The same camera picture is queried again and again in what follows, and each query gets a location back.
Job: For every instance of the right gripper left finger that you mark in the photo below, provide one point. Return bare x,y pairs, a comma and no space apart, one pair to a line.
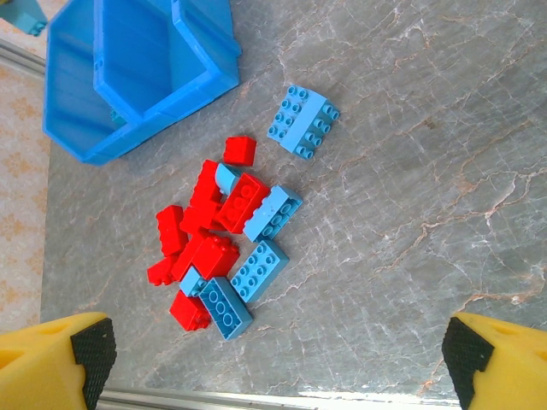
34,367

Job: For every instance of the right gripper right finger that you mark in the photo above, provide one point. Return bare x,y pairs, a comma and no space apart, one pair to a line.
508,367

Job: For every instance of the red lego brick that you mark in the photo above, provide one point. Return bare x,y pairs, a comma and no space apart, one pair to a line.
186,256
213,258
186,309
239,150
160,269
196,220
239,205
207,185
171,230

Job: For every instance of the small blue 2x2 lego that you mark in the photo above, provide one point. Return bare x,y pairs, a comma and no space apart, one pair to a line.
192,279

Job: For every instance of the large stepped blue lego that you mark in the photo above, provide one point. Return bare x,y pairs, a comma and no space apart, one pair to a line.
305,119

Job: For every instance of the blue 2x4 lego brick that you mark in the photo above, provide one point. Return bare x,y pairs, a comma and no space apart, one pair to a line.
260,271
224,307
267,211

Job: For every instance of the curved blue lego piece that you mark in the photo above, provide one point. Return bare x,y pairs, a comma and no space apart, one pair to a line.
225,177

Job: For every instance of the blue divided plastic container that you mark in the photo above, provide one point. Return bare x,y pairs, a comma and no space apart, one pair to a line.
64,85

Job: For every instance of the teal plastic object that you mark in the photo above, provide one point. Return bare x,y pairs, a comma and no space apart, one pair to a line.
25,23

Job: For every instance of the long aluminium frame rail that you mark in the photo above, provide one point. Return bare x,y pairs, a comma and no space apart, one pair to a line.
256,401

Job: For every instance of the aluminium frame post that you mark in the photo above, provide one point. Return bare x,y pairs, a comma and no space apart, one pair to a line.
21,60

